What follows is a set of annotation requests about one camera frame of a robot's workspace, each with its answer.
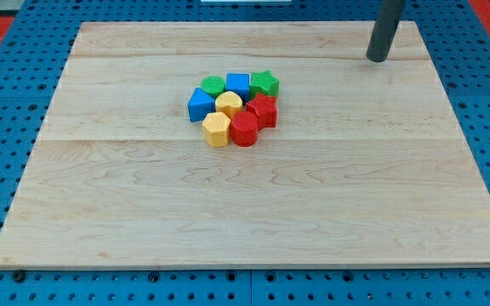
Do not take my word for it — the green star block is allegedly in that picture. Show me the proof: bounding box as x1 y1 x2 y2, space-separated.
249 70 280 99

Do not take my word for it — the yellow heart block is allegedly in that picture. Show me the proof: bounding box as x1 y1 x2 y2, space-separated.
215 91 243 119

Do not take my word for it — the red cylinder block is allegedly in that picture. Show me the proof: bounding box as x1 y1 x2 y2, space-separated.
231 111 259 147

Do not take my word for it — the red star block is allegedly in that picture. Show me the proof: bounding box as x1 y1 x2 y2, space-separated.
246 93 278 131

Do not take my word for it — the blue triangle block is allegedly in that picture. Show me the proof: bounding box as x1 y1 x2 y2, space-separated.
187 88 215 122

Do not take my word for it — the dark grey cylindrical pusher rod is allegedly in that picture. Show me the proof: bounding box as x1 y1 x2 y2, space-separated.
366 0 406 63

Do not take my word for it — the blue cube block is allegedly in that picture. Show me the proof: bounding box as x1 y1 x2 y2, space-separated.
225 73 250 104

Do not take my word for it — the yellow hexagon block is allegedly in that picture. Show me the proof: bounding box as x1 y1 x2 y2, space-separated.
202 112 231 148

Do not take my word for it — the light wooden board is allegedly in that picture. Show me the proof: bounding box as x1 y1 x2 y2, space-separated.
0 21 490 270

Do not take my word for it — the green cylinder block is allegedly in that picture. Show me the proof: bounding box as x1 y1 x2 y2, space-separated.
200 76 225 99

